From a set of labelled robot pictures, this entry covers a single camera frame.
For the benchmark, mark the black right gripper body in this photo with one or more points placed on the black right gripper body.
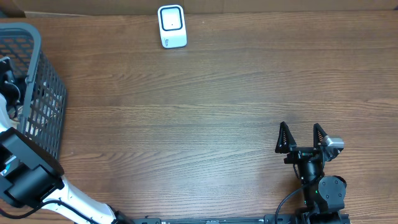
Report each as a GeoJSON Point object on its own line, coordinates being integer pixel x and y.
{"type": "Point", "coordinates": [298, 155]}

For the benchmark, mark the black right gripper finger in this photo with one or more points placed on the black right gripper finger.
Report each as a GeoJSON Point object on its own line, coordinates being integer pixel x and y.
{"type": "Point", "coordinates": [318, 135]}
{"type": "Point", "coordinates": [285, 143]}

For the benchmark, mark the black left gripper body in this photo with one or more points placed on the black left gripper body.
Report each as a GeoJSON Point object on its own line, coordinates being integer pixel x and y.
{"type": "Point", "coordinates": [13, 95]}

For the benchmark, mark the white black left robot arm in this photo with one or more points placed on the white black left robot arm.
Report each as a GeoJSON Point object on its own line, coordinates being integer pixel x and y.
{"type": "Point", "coordinates": [30, 176]}

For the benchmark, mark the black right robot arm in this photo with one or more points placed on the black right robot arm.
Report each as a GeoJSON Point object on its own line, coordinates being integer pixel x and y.
{"type": "Point", "coordinates": [323, 195]}

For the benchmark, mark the white barcode scanner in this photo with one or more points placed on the white barcode scanner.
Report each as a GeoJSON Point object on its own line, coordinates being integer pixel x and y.
{"type": "Point", "coordinates": [172, 26]}

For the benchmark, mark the grey plastic mesh basket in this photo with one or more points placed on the grey plastic mesh basket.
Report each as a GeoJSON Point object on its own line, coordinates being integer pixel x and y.
{"type": "Point", "coordinates": [43, 100]}

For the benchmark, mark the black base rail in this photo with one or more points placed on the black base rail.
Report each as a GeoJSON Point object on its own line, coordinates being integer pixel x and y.
{"type": "Point", "coordinates": [266, 219]}

